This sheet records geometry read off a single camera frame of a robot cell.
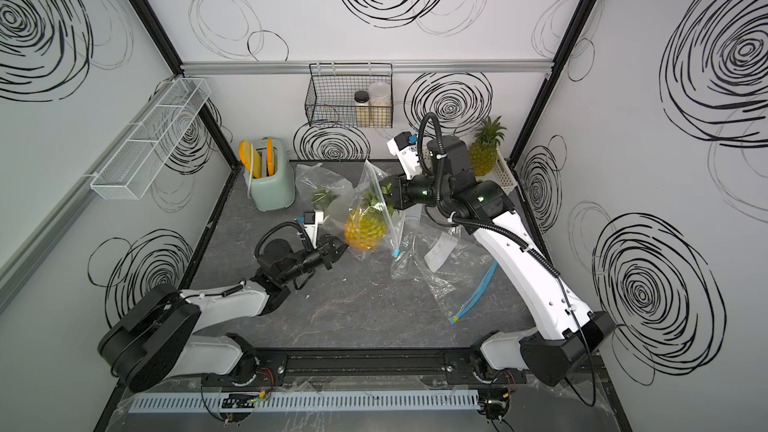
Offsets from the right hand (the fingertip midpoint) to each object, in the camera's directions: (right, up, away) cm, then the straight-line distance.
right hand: (377, 188), depth 63 cm
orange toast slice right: (-36, +8, +32) cm, 49 cm away
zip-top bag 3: (+22, -31, +20) cm, 43 cm away
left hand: (-7, -13, +13) cm, 20 cm away
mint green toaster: (-36, -1, +34) cm, 49 cm away
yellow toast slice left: (-42, +10, +31) cm, 53 cm away
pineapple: (-2, -8, +3) cm, 9 cm away
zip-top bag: (+3, -12, +4) cm, 13 cm away
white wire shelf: (-61, +5, +9) cm, 62 cm away
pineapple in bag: (-19, -3, +31) cm, 36 cm away
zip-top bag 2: (-22, +3, +30) cm, 37 cm away
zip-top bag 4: (+17, -19, +20) cm, 32 cm away
